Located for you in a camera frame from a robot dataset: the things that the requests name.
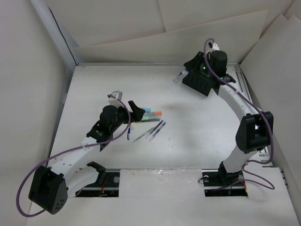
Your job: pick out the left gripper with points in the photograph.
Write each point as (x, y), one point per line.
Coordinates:
(138, 113)

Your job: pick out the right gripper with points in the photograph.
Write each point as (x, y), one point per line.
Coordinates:
(194, 63)

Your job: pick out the yellow cap highlighter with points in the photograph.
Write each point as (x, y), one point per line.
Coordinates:
(132, 125)

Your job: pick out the blue spray bottle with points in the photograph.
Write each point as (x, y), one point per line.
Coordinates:
(181, 75)

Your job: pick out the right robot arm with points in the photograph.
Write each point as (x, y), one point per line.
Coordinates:
(255, 130)

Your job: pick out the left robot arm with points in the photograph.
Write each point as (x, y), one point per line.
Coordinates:
(51, 186)

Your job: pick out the green cap highlighter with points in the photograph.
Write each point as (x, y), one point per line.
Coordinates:
(151, 117)

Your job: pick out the black pen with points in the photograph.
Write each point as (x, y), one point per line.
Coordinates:
(151, 120)

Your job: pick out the orange cap highlighter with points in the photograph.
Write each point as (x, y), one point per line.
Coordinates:
(156, 113)

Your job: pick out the black slotted organizer box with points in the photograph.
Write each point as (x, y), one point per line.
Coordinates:
(199, 82)

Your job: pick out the green gel pen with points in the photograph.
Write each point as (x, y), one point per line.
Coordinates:
(142, 135)

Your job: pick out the blue pen near gripper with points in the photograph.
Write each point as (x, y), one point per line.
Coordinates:
(128, 133)

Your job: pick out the dark cap gel pen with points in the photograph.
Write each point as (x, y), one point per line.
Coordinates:
(156, 127)

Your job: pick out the blue cap gel pen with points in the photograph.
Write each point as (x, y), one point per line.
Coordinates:
(157, 131)

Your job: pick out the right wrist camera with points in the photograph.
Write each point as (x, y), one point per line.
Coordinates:
(213, 46)

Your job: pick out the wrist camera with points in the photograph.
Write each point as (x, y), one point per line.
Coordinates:
(213, 46)
(115, 98)

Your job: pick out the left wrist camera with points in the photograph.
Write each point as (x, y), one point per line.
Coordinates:
(115, 98)

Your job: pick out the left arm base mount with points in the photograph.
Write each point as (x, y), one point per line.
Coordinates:
(104, 186)

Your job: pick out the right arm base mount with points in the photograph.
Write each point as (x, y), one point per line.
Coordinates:
(218, 183)

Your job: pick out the aluminium rail right side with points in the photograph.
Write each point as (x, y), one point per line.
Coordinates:
(245, 89)

